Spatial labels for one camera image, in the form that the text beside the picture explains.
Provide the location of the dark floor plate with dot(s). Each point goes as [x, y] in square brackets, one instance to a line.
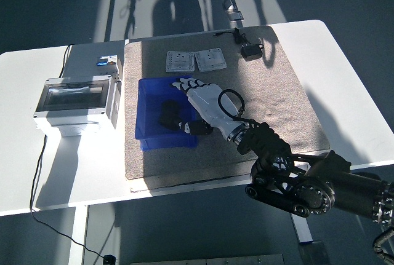
[314, 254]

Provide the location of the blue plastic box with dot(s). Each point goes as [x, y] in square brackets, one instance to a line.
[151, 99]

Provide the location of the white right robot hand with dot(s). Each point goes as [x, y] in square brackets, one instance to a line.
[206, 102]

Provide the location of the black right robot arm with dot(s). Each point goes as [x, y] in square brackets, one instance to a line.
[314, 194]

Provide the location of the white socket panel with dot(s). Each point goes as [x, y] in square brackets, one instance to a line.
[210, 59]
[180, 61]

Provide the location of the white breaker with blue label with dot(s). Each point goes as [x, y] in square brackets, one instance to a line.
[106, 60]

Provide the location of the grey-brown mat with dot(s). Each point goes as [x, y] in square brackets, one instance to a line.
[271, 108]

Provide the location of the black floor plug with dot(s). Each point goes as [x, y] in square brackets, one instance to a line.
[108, 259]

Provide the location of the white enclosure with clear lid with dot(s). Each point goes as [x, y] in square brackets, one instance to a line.
[74, 96]

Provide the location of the black power adapter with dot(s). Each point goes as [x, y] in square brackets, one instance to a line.
[250, 51]

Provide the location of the silver metal bracket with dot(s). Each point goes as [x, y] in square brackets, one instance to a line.
[235, 16]

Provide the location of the white table leg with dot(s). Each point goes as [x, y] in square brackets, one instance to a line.
[303, 231]
[77, 234]

